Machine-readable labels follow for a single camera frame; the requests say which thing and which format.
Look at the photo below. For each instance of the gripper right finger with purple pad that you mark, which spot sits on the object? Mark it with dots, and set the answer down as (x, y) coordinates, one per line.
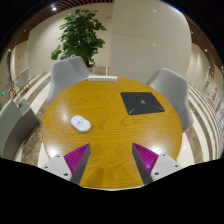
(152, 166)

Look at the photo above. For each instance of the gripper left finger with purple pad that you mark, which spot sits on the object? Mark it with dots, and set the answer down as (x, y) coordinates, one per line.
(70, 166)

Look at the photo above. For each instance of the white computer mouse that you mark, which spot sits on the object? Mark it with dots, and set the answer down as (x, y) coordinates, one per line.
(80, 123)

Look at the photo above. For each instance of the black mouse pad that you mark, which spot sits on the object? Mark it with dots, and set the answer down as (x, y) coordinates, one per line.
(137, 103)

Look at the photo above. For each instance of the round wooden table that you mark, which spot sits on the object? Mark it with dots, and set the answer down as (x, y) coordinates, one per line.
(113, 131)

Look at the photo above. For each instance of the grey chair near left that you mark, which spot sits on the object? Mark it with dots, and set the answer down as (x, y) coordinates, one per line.
(16, 122)

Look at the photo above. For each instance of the grey chair right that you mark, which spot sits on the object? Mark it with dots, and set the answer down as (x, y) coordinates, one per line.
(175, 89)

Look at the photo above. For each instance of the white power strip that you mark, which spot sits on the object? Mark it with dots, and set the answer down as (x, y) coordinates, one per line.
(103, 78)

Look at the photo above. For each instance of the distant grey chair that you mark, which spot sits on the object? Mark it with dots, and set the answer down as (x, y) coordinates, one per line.
(23, 79)

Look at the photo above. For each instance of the green potted plant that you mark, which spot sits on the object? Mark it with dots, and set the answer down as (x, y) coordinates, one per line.
(79, 37)

